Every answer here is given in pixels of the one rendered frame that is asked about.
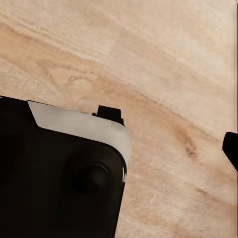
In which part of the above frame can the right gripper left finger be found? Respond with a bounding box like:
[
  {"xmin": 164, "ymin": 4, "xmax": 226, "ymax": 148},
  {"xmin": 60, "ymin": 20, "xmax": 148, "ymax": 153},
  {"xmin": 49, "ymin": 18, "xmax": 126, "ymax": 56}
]
[{"xmin": 0, "ymin": 132, "xmax": 26, "ymax": 191}]

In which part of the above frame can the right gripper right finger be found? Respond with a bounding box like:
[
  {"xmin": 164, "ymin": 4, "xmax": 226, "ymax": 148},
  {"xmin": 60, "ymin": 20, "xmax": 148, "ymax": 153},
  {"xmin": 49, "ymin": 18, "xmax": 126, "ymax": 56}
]
[{"xmin": 222, "ymin": 131, "xmax": 238, "ymax": 172}]

